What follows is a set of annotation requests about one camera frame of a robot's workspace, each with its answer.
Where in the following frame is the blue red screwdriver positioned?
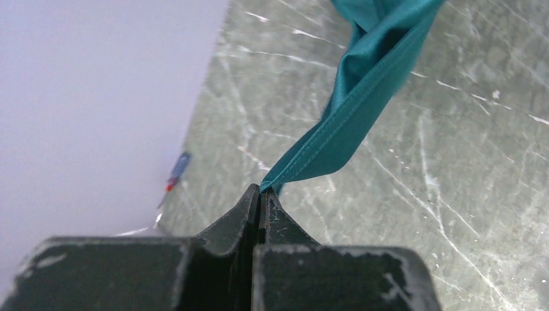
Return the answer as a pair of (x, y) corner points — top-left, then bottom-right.
(157, 152), (192, 209)

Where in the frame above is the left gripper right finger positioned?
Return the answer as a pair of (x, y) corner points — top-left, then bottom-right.
(252, 189), (441, 310)

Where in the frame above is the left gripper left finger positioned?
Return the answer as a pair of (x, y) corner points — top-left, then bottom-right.
(1, 184), (260, 310)

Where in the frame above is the teal cloth napkin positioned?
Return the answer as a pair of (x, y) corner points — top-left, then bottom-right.
(260, 0), (443, 191)

